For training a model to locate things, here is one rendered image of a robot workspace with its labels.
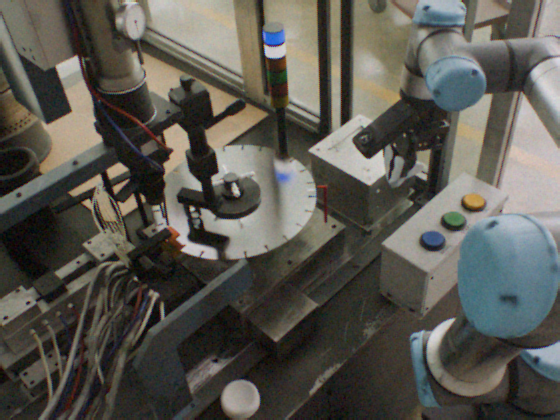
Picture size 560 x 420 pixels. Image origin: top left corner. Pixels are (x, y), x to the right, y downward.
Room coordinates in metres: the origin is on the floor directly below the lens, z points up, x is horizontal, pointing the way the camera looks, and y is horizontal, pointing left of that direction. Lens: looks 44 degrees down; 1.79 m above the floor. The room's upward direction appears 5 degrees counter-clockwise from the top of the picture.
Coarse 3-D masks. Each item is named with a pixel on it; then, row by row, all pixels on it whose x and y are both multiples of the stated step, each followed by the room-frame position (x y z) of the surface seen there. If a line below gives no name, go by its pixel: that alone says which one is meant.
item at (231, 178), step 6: (228, 174) 0.91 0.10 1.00; (234, 174) 0.91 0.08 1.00; (246, 174) 0.91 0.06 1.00; (252, 174) 0.91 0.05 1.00; (222, 180) 0.90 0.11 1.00; (228, 180) 0.90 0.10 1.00; (234, 180) 0.90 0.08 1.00; (216, 186) 0.89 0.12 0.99; (228, 186) 0.89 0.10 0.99; (234, 186) 0.88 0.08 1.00; (234, 192) 0.87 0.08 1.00
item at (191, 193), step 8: (208, 184) 0.83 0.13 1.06; (184, 192) 0.86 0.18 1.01; (192, 192) 0.86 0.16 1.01; (200, 192) 0.86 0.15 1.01; (208, 192) 0.83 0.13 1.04; (184, 200) 0.85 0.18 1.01; (192, 200) 0.84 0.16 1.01; (200, 200) 0.84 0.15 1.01; (208, 200) 0.83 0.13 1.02; (216, 200) 0.83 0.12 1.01; (184, 208) 0.86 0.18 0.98; (208, 208) 0.83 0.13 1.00; (216, 208) 0.82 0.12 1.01
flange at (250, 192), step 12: (240, 180) 0.94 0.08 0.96; (252, 180) 0.94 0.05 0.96; (216, 192) 0.91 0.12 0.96; (228, 192) 0.89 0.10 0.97; (240, 192) 0.89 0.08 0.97; (252, 192) 0.90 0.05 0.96; (228, 204) 0.88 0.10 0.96; (240, 204) 0.87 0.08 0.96; (252, 204) 0.87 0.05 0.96; (228, 216) 0.85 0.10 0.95
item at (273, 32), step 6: (270, 24) 1.20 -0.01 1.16; (276, 24) 1.20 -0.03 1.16; (282, 24) 1.20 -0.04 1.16; (264, 30) 1.18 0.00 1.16; (270, 30) 1.18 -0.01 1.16; (276, 30) 1.18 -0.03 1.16; (282, 30) 1.18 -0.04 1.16; (264, 36) 1.18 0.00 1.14; (270, 36) 1.17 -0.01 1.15; (276, 36) 1.17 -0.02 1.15; (282, 36) 1.18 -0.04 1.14; (264, 42) 1.18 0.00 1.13; (270, 42) 1.17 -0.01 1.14; (276, 42) 1.17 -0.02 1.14; (282, 42) 1.17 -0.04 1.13
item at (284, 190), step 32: (224, 160) 1.02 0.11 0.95; (256, 160) 1.01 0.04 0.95; (288, 160) 1.00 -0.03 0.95; (288, 192) 0.91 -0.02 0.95; (160, 224) 0.85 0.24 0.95; (192, 224) 0.84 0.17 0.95; (224, 224) 0.83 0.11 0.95; (256, 224) 0.82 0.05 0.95; (288, 224) 0.82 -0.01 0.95; (224, 256) 0.75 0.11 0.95
